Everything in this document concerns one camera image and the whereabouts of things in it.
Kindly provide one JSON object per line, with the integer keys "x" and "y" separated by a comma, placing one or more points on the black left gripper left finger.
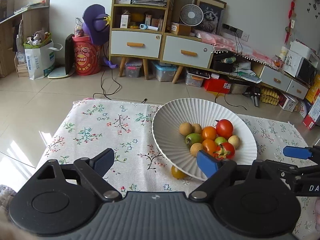
{"x": 79, "y": 181}

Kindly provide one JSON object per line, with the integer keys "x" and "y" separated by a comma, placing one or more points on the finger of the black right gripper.
{"x": 279, "y": 170}

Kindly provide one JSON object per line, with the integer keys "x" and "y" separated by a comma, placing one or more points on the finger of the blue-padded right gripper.
{"x": 311, "y": 153}

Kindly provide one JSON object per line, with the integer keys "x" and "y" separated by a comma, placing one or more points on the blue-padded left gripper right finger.
{"x": 225, "y": 178}

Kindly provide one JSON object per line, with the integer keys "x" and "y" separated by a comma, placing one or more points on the large red tomato with stem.
{"x": 224, "y": 151}

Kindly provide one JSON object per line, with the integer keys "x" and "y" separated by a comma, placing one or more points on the brown longan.
{"x": 197, "y": 128}
{"x": 185, "y": 129}
{"x": 195, "y": 148}
{"x": 235, "y": 141}

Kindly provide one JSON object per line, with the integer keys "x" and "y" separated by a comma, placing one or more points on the dark yellow-green tomato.
{"x": 178, "y": 174}

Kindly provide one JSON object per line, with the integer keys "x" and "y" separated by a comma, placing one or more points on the small orange tomato lower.
{"x": 209, "y": 146}

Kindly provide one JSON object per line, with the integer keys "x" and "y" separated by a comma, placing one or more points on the small orange tomato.
{"x": 209, "y": 132}
{"x": 209, "y": 146}

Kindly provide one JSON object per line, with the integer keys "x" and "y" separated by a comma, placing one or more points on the green tomato right in plate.
{"x": 220, "y": 140}

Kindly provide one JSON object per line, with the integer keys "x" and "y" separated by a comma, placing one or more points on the green tomato in plate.
{"x": 220, "y": 140}
{"x": 192, "y": 139}

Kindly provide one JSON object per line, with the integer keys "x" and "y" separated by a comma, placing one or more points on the small orange tomato upper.
{"x": 209, "y": 132}

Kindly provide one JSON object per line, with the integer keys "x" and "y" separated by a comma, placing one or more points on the green tomato left in plate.
{"x": 192, "y": 139}

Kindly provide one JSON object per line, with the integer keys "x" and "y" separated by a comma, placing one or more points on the red tomato in plate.
{"x": 224, "y": 128}

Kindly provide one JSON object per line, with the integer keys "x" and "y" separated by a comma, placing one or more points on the floral tablecloth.
{"x": 95, "y": 125}

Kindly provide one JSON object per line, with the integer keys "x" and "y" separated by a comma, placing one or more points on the brown longan in plate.
{"x": 197, "y": 128}

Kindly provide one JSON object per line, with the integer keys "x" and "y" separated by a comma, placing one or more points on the white ribbed plate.
{"x": 165, "y": 131}

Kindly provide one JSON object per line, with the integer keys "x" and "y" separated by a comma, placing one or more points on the yellow egg tray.
{"x": 269, "y": 96}

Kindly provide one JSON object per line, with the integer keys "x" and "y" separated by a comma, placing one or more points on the red box under stand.
{"x": 217, "y": 85}

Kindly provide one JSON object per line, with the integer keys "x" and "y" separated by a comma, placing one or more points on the black panel heater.
{"x": 68, "y": 68}

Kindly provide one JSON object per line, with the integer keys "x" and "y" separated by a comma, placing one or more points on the low tv stand with drawers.
{"x": 271, "y": 75}

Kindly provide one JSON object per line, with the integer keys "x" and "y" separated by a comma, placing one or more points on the clear storage box pink label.
{"x": 132, "y": 68}

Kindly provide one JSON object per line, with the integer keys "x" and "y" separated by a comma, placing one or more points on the clear storage box blue lid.
{"x": 163, "y": 72}

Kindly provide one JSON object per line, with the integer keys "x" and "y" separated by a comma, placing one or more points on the red snack bucket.
{"x": 86, "y": 56}

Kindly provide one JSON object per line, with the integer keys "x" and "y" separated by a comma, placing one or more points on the pink cloth on stand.
{"x": 234, "y": 45}

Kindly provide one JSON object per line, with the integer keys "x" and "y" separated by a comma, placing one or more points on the white paper shopping bag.
{"x": 40, "y": 52}

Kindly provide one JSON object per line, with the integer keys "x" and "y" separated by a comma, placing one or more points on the purple plush hat toy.
{"x": 97, "y": 24}

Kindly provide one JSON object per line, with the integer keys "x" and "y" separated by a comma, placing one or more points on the white desk fan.
{"x": 191, "y": 15}

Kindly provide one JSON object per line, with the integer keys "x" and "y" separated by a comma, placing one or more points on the framed cat picture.
{"x": 213, "y": 13}

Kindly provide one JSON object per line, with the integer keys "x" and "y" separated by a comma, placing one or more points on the wooden cabinet with white drawers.
{"x": 142, "y": 31}

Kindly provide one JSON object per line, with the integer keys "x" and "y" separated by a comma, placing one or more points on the wooden bookshelf left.
{"x": 30, "y": 16}

